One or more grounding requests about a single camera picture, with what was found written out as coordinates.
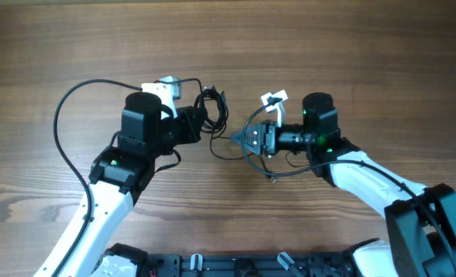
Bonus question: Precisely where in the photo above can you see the thin black audio cable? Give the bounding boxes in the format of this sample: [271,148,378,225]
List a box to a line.
[208,132,278,184]

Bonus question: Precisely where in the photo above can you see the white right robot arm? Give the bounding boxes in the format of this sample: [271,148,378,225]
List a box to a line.
[230,91,456,276]

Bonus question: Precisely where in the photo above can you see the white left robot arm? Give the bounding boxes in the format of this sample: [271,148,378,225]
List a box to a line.
[36,92,207,276]

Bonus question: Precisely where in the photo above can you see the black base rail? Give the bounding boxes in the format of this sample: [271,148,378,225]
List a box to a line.
[146,252,361,277]

